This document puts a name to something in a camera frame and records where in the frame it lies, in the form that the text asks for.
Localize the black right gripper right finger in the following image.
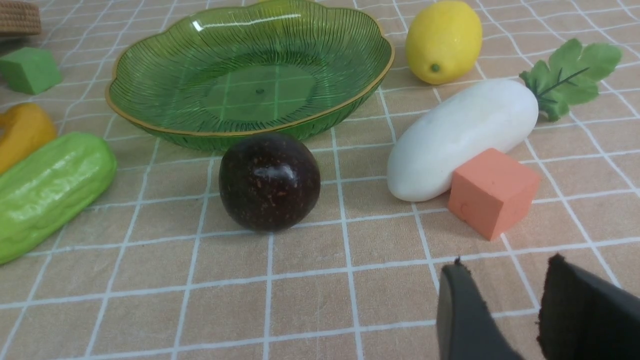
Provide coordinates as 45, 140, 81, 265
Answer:
537, 254, 640, 360

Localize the orange foam cube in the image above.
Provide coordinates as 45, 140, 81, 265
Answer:
447, 148, 541, 241

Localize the yellow banana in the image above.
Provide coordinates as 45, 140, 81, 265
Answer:
0, 102, 58, 174

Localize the white radish with leaves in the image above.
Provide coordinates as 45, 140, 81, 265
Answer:
386, 38, 623, 202

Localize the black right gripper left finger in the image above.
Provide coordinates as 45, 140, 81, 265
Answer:
436, 257, 523, 360

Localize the green glass plate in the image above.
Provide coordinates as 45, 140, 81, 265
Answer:
105, 0, 395, 152

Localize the checkered beige tablecloth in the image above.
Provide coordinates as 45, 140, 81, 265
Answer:
1, 0, 640, 360

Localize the woven wicker basket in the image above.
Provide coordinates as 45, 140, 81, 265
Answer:
0, 0, 42, 38

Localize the green foam cube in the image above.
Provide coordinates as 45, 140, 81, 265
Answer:
0, 47, 63, 96

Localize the green chayote gourd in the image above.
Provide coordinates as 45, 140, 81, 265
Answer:
0, 132, 118, 264

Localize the yellow lemon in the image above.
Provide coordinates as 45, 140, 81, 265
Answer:
405, 0, 483, 85

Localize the dark purple passion fruit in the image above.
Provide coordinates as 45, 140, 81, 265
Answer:
218, 132, 322, 233

